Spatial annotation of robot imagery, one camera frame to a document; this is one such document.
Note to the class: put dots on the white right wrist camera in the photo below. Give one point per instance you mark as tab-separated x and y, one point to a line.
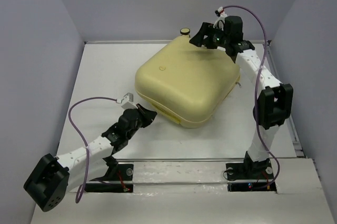
221	15

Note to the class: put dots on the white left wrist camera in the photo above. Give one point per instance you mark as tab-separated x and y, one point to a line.
127	101

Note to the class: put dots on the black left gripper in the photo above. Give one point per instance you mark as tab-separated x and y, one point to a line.
147	115

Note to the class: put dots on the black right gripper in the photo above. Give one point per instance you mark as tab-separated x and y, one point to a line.
207	29

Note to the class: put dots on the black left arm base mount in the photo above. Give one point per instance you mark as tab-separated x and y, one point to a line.
117	179

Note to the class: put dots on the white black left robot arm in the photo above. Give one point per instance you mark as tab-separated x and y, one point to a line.
53	177

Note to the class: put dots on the yellow hard-shell suitcase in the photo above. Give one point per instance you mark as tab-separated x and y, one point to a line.
186	83

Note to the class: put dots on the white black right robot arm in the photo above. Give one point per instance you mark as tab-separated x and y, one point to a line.
273	99

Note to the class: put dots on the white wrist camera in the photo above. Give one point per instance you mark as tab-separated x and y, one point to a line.
221	15
127	101

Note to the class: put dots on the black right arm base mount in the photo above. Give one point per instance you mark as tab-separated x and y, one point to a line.
249	178

